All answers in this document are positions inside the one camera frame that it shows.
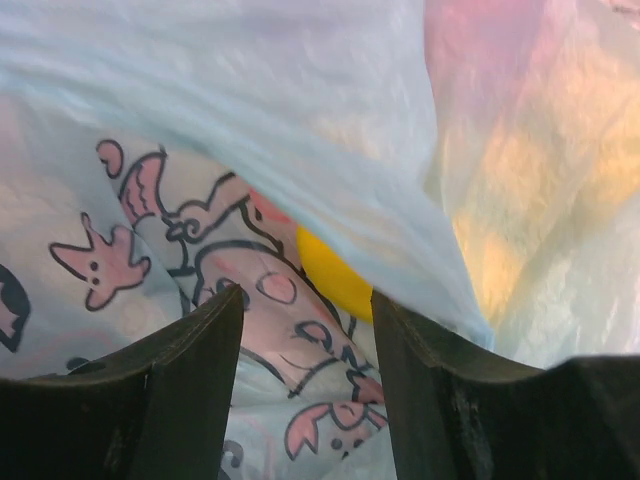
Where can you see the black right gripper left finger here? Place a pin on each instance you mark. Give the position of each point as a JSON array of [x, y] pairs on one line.
[[156, 409]]

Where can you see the blue printed plastic bag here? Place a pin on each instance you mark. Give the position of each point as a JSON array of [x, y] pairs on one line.
[[476, 162]]

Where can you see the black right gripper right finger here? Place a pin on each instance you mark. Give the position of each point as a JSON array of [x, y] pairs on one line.
[[457, 411]]

